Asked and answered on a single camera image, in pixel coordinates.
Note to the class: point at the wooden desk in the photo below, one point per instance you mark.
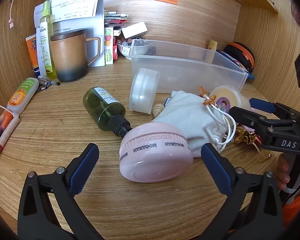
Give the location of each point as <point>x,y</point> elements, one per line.
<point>65,110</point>

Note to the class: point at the pile of glass beads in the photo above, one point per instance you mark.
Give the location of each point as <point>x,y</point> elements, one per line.
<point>125,42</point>

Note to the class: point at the brown ceramic mug with lid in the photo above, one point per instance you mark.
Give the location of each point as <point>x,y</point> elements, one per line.
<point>67,57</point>

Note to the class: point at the blue zip pouch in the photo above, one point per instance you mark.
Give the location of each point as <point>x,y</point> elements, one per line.
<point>231,58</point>

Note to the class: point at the gold tassel ornament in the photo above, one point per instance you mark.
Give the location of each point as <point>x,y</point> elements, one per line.
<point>245,136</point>

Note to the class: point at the white patterned bowl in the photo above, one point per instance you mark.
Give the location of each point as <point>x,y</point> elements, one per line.
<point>126,52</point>

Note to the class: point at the white bottle with orange label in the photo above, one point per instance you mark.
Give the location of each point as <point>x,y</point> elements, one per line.
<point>21,95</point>

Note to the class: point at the orange sunscreen tube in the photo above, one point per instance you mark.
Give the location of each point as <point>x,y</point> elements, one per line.
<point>32,52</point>

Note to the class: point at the orange and black round case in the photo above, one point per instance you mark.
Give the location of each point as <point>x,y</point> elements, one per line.
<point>240,51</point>

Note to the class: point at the pink round case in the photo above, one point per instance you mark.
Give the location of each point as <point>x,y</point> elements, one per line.
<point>155,160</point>

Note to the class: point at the small yellow tube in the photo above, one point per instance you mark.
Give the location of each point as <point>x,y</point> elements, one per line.
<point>211,51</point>

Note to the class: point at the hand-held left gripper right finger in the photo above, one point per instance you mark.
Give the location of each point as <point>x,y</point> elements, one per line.
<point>212,157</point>

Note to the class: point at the yellow cream jar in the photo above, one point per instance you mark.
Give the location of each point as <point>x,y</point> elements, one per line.
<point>227,93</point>

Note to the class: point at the white and red tube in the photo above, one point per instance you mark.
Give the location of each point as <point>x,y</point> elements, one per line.
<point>8,132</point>

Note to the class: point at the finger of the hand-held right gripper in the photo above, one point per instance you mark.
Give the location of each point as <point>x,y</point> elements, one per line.
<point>247,117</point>
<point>261,104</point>

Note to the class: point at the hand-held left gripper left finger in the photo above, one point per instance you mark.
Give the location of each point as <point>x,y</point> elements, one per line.
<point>90,155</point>

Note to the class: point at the translucent round jar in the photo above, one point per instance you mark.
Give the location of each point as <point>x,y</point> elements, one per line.
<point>143,92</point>

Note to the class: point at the person's right hand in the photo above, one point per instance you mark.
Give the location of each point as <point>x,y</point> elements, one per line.
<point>282,172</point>

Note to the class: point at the fruit print box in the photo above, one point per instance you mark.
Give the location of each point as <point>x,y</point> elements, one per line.
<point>108,45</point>

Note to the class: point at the small silver clip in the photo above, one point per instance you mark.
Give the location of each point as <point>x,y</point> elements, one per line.
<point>168,101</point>

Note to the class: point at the person's right forearm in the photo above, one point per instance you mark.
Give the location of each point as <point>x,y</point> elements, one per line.
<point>296,210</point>

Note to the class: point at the clear plastic box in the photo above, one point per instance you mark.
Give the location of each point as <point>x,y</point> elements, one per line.
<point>185,72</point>

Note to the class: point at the printed paper sheet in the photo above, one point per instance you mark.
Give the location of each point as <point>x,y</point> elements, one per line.
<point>75,5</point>

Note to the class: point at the dark green bottle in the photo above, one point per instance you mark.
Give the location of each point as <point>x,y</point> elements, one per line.
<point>102,110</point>

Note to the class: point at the small white box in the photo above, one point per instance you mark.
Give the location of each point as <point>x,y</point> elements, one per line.
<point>135,30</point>

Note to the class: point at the white folded card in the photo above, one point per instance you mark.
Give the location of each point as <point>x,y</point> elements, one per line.
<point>98,25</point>

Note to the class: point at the red and white box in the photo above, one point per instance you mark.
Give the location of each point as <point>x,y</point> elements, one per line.
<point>115,52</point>

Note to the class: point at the yellow green spray bottle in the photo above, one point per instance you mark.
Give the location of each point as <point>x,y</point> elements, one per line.
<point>46,37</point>

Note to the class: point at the stack of small boxes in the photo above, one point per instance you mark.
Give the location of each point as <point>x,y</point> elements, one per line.
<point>115,20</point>

